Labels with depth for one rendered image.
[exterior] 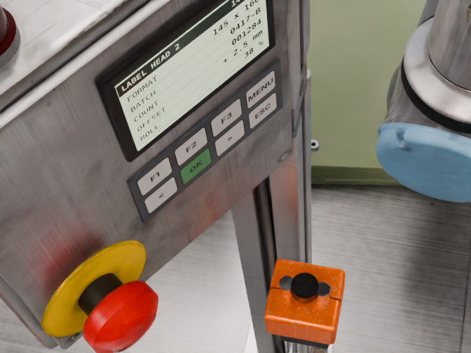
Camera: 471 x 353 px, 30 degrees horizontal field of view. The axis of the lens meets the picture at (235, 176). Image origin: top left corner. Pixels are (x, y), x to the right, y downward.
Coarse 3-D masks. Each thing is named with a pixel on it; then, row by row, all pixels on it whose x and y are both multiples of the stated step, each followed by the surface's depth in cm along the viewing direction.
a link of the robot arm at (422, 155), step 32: (448, 0) 64; (416, 32) 73; (448, 32) 65; (416, 64) 71; (448, 64) 67; (416, 96) 71; (448, 96) 69; (384, 128) 75; (416, 128) 71; (448, 128) 70; (384, 160) 76; (416, 160) 74; (448, 160) 72; (448, 192) 77
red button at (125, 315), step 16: (96, 288) 40; (112, 288) 40; (128, 288) 39; (144, 288) 40; (80, 304) 40; (96, 304) 40; (112, 304) 39; (128, 304) 39; (144, 304) 40; (96, 320) 39; (112, 320) 39; (128, 320) 39; (144, 320) 40; (96, 336) 39; (112, 336) 39; (128, 336) 40; (96, 352) 40; (112, 352) 40
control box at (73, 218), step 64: (0, 0) 30; (64, 0) 30; (128, 0) 30; (192, 0) 32; (64, 64) 30; (256, 64) 38; (0, 128) 29; (64, 128) 31; (0, 192) 31; (64, 192) 34; (128, 192) 37; (192, 192) 42; (0, 256) 34; (64, 256) 37; (128, 256) 41; (64, 320) 41
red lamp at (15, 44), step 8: (0, 8) 28; (0, 16) 28; (8, 16) 29; (0, 24) 28; (8, 24) 29; (16, 24) 30; (0, 32) 28; (8, 32) 29; (16, 32) 29; (0, 40) 29; (8, 40) 29; (16, 40) 29; (0, 48) 29; (8, 48) 29; (16, 48) 29; (0, 56) 29; (8, 56) 29; (0, 64) 29
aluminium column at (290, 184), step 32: (288, 0) 37; (288, 32) 38; (288, 160) 49; (256, 192) 55; (288, 192) 52; (256, 224) 57; (288, 224) 56; (256, 256) 62; (288, 256) 61; (256, 288) 68; (256, 320) 74
